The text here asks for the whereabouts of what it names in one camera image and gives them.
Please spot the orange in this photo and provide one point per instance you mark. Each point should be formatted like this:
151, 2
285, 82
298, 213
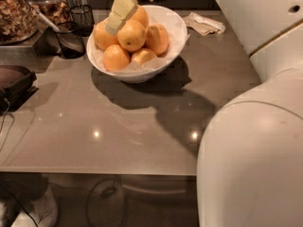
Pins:
141, 16
157, 39
115, 58
102, 38
143, 55
132, 36

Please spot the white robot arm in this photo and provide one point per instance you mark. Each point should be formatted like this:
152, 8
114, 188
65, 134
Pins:
250, 161

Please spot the white ceramic bowl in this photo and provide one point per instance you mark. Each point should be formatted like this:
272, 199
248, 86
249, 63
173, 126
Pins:
172, 22

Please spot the orange top back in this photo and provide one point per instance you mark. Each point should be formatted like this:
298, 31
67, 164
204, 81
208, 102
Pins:
141, 16

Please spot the crumpled paper napkin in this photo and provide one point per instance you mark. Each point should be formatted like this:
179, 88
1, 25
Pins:
203, 25

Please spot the large glass snack jar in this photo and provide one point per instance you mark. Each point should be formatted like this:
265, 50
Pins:
17, 21

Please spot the black device on left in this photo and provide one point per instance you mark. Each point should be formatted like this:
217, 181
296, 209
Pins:
16, 86

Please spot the black wire mesh cup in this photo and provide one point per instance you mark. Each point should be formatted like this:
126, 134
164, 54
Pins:
83, 16

